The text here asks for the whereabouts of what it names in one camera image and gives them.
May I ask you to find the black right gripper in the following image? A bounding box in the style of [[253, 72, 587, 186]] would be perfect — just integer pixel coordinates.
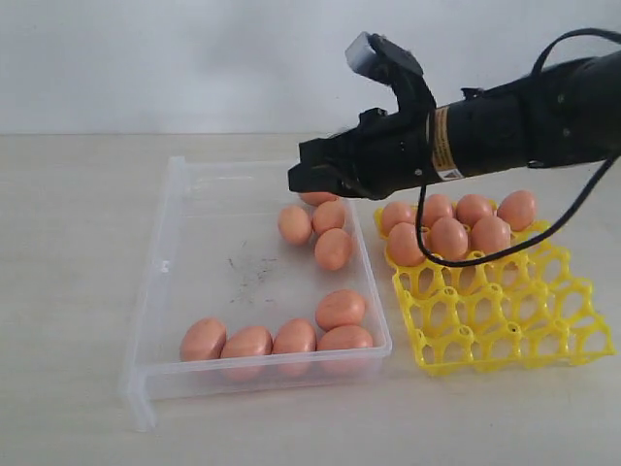
[[287, 57, 620, 200]]

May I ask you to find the clear plastic container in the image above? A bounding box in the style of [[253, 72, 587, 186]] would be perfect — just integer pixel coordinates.
[[120, 156, 392, 431]]

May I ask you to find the yellow plastic egg tray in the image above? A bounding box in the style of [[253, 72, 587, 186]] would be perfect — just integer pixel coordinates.
[[373, 196, 617, 378]]

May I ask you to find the black camera cable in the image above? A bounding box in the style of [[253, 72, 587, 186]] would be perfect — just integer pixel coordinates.
[[414, 27, 621, 268]]

